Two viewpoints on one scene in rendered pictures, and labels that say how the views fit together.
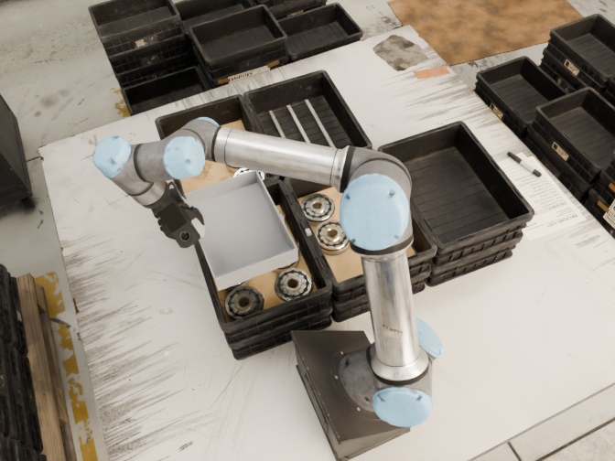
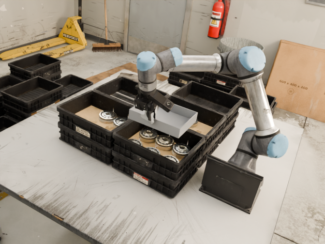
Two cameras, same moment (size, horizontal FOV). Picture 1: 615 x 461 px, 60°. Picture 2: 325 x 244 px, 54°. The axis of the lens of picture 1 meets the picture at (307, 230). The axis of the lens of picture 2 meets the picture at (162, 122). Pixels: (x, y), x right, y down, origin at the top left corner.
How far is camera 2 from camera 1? 1.16 m
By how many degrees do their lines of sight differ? 39
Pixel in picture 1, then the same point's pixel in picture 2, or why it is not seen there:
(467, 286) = (230, 140)
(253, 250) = (176, 122)
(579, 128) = not seen: hidden behind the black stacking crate
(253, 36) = (36, 92)
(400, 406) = (280, 143)
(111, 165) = (153, 59)
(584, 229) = (246, 113)
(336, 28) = (73, 86)
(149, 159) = (166, 56)
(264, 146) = (188, 57)
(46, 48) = not seen: outside the picture
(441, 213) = not seen: hidden behind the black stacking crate
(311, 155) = (206, 56)
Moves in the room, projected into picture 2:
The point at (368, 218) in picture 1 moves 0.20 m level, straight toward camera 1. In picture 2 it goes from (255, 58) to (290, 77)
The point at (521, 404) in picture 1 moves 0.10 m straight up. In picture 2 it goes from (282, 166) to (287, 153)
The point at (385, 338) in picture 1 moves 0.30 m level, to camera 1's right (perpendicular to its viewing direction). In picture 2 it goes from (265, 115) to (298, 100)
